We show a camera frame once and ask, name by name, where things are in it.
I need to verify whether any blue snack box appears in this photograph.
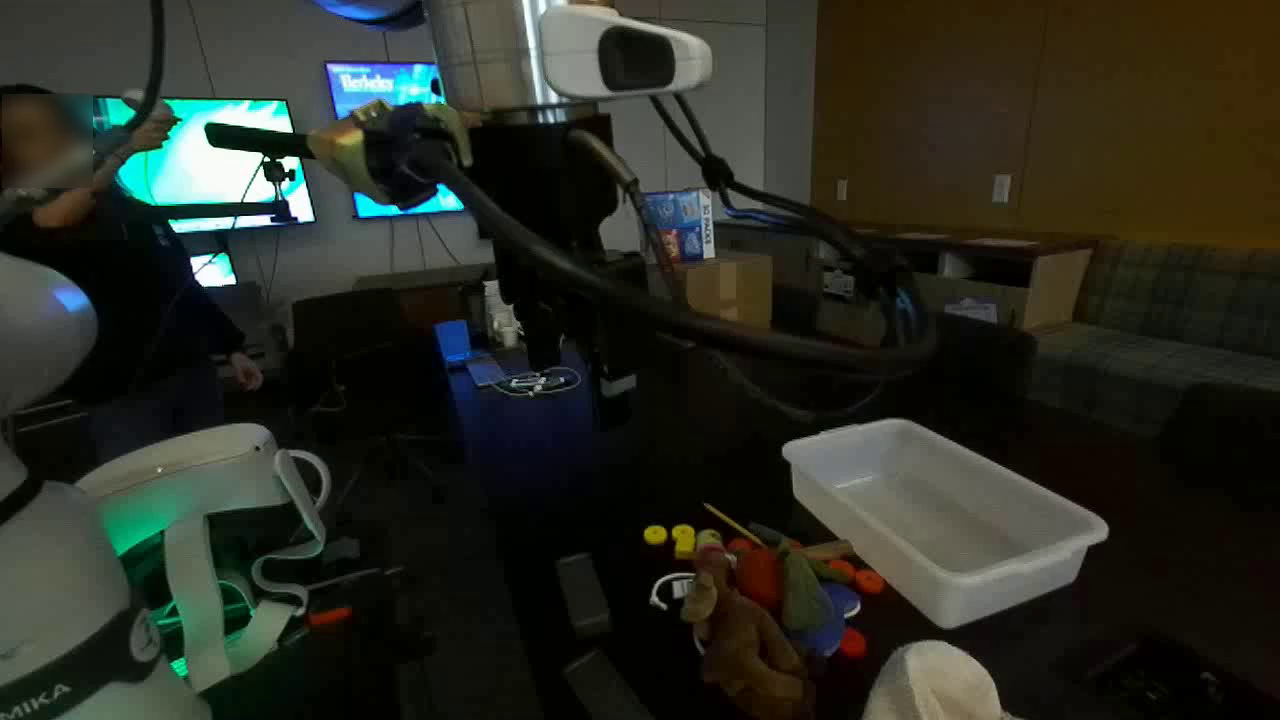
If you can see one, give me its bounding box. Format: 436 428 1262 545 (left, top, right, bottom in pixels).
645 186 717 258

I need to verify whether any red plush ball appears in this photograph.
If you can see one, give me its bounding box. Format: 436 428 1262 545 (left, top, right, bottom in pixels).
727 536 784 612

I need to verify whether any green plaid sofa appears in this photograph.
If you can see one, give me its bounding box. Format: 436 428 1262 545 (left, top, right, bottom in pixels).
1029 242 1280 437

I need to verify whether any wooden cabinet shelf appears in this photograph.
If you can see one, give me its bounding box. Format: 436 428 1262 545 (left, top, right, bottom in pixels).
722 218 1098 345

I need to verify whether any black cable hose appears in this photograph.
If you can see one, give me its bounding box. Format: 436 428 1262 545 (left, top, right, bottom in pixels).
196 91 945 383

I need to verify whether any wall monitor right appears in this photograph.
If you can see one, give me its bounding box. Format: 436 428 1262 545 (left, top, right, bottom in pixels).
325 60 464 225

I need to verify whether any wooden stick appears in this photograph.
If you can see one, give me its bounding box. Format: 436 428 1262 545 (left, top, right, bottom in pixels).
705 498 764 547

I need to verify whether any blue plush toy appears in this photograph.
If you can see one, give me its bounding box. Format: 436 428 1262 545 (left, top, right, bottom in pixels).
799 582 864 660

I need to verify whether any black rectangular block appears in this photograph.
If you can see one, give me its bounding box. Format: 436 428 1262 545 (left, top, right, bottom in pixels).
557 550 614 637
564 650 653 720

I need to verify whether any seated person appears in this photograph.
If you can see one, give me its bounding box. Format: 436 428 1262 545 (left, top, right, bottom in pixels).
0 85 270 457

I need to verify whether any blue stand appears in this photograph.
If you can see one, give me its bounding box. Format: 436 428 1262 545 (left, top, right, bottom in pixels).
431 321 595 498

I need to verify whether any yellow disc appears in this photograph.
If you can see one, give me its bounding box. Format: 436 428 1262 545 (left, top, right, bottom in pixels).
673 522 697 558
639 522 668 547

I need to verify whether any white ring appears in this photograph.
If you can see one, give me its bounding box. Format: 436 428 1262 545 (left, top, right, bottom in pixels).
647 569 701 612

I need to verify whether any clear plastic bin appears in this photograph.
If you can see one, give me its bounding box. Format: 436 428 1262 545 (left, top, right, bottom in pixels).
782 418 1110 627

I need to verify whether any brown plush toy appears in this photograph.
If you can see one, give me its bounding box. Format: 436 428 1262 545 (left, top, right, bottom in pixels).
679 547 812 720

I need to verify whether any green plush toy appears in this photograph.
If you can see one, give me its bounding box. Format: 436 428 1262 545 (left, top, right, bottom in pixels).
782 547 827 631

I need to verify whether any cardboard box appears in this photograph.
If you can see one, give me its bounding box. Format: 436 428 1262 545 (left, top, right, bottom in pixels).
679 253 772 327

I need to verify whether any white towel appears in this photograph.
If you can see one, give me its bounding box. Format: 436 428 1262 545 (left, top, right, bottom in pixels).
862 641 1011 720

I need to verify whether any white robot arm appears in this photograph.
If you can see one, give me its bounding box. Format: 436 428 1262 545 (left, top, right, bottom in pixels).
0 257 211 720

